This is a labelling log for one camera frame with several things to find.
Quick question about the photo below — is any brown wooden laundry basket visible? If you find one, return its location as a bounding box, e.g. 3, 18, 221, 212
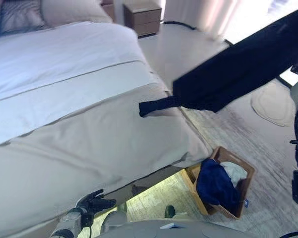
185, 146, 256, 221

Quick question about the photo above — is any white garment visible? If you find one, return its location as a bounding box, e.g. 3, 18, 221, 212
220, 161, 248, 187

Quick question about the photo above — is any grey robot torso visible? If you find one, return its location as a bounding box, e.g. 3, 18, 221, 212
99, 219, 254, 238

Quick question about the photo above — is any dark robot foot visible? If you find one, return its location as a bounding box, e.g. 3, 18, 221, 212
164, 205, 176, 219

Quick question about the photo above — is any silver robot leg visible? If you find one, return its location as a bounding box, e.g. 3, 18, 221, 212
102, 211, 128, 231

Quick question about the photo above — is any grey patterned cushion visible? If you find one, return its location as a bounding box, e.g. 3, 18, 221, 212
0, 0, 47, 38

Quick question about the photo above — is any navy blue garment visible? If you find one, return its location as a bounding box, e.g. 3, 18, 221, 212
196, 158, 241, 207

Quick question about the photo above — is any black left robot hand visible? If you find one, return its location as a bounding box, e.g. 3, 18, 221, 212
75, 189, 117, 214

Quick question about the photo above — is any brown wooden nightstand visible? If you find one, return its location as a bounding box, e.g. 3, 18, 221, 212
123, 2, 163, 39

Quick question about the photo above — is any long black garment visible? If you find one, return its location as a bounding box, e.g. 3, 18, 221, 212
139, 4, 298, 118

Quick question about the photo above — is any white sheer curtain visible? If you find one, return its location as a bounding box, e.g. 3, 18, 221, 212
162, 0, 239, 41

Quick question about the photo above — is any grey striped area rug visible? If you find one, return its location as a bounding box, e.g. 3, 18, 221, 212
126, 99, 298, 238

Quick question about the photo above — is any small beige oval mat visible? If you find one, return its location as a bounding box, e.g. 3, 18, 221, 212
250, 83, 297, 128

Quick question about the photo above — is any large beige pillow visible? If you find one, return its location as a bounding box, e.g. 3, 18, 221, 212
40, 0, 113, 28

